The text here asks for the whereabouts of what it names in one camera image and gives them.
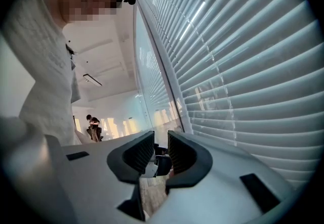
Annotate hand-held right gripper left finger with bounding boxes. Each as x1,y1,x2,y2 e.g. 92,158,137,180
106,130,155,185

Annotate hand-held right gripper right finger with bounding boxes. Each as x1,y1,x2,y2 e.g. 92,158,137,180
166,130,214,189

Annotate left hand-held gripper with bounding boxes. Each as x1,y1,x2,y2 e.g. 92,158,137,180
140,143,173,178

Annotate white window blinds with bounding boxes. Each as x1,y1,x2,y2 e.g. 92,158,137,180
138,0,319,191
134,7,183,140

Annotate rectangular black-framed ceiling light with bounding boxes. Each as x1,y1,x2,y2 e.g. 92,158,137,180
83,73,103,87

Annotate person's light short-sleeved shirt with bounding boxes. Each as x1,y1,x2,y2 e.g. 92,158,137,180
2,0,83,146

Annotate glass partition frame post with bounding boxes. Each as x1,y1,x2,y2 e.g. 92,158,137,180
136,0,194,135

